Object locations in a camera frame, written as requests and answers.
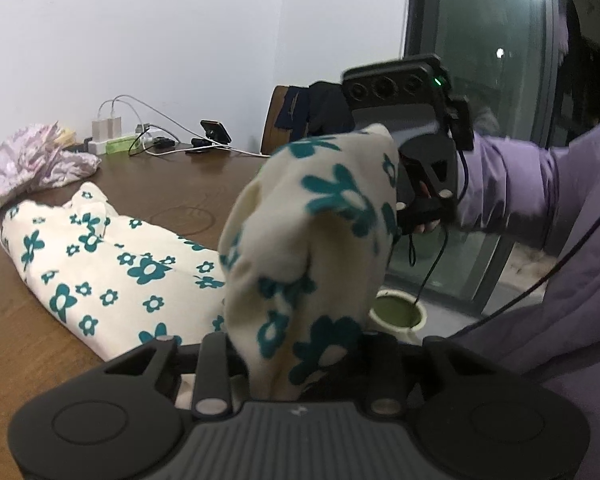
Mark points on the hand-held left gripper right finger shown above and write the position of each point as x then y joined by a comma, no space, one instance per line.
382,365

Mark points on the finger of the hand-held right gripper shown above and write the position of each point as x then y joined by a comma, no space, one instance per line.
440,180

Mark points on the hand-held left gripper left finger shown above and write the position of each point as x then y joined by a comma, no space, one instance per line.
212,365

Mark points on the cream teal-flowered garment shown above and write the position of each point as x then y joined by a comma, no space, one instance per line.
130,270

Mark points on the person's right forearm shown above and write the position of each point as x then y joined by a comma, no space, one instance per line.
520,185

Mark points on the person's right hand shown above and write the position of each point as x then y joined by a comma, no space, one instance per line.
424,229

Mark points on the white pot green inside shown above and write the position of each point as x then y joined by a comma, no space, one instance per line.
397,316

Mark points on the dark clothing on chair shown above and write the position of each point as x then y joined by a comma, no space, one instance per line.
320,110

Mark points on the glass sliding door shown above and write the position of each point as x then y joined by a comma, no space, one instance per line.
480,20

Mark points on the wooden chair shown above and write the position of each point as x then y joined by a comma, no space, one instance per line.
275,120

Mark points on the person's purple jacket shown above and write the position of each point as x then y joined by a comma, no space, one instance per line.
555,345

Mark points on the black smartphone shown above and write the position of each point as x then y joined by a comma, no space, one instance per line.
216,131

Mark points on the black phone holder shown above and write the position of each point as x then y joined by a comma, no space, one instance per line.
200,145

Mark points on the small black adapter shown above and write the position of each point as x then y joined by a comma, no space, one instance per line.
163,141

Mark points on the green translucent box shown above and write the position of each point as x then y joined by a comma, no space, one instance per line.
122,144

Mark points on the white power strip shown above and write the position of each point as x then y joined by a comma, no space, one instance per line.
96,147

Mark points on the white charger plug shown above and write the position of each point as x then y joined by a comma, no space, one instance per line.
100,127
114,127

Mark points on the pink patterned garment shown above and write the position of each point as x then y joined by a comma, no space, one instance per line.
25,162

